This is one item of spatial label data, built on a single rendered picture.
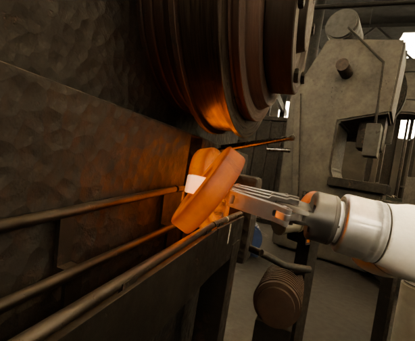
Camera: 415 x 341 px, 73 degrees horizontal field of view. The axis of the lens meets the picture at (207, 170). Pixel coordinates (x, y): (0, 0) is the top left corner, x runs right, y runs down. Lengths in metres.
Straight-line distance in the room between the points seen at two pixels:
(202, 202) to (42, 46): 0.26
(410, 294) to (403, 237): 0.80
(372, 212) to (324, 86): 3.01
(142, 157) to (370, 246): 0.34
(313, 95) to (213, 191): 3.08
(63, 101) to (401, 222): 0.43
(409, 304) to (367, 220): 0.83
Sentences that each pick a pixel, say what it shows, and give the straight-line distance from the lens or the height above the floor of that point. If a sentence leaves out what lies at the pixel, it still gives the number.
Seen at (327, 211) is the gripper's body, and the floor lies 0.78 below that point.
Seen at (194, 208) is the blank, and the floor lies 0.75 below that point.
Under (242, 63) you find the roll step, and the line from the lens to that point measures 0.46.
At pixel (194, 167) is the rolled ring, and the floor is 0.80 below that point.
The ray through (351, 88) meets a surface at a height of 1.81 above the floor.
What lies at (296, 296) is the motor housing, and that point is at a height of 0.51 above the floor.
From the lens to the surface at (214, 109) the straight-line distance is 0.50.
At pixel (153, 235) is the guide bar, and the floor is 0.69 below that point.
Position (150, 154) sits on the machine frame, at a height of 0.82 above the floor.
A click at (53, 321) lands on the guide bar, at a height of 0.69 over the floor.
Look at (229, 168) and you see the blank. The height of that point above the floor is 0.81.
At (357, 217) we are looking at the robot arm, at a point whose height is 0.78.
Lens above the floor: 0.82
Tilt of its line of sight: 1 degrees down
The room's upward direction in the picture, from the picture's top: 9 degrees clockwise
